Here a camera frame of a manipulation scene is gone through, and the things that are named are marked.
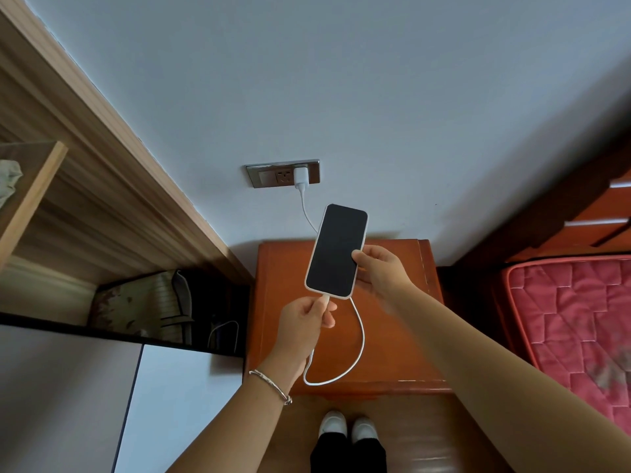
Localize pale folded cloth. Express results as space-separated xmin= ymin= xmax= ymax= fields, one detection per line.
xmin=0 ymin=159 xmax=24 ymax=208

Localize person's white right shoe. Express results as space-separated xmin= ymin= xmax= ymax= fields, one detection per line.
xmin=350 ymin=416 xmax=379 ymax=445

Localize white cabinet door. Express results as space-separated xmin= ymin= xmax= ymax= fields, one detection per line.
xmin=112 ymin=344 xmax=245 ymax=473

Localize orange wooden nightstand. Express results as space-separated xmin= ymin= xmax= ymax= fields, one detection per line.
xmin=244 ymin=238 xmax=454 ymax=400

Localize pink quilted mattress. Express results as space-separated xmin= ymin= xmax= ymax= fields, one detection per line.
xmin=502 ymin=255 xmax=631 ymax=437

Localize person's left hand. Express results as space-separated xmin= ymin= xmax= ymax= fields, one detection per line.
xmin=264 ymin=294 xmax=339 ymax=379

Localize person's left forearm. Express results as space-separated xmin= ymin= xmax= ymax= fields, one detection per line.
xmin=167 ymin=357 xmax=305 ymax=473

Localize person's right hand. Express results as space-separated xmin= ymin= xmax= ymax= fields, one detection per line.
xmin=351 ymin=244 xmax=418 ymax=317

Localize wooden bed frame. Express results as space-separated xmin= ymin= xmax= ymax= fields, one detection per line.
xmin=439 ymin=138 xmax=631 ymax=370

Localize person's white left shoe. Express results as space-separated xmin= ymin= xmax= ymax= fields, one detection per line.
xmin=318 ymin=410 xmax=348 ymax=440

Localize silver bracelet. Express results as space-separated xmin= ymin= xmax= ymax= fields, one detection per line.
xmin=248 ymin=369 xmax=293 ymax=406

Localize metal wall socket plate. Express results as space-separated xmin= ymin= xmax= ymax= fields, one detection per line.
xmin=245 ymin=159 xmax=321 ymax=189

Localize person's black trousers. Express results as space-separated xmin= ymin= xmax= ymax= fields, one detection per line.
xmin=310 ymin=431 xmax=388 ymax=473

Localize person's right forearm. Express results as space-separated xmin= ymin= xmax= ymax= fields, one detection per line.
xmin=387 ymin=284 xmax=631 ymax=473

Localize person's white shoe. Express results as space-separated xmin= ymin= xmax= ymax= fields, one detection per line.
xmin=318 ymin=410 xmax=348 ymax=440
xmin=350 ymin=416 xmax=379 ymax=445

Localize white charging cable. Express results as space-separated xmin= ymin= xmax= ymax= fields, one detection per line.
xmin=295 ymin=184 xmax=366 ymax=387

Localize smartphone with white case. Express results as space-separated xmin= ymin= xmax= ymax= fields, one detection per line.
xmin=304 ymin=203 xmax=369 ymax=297

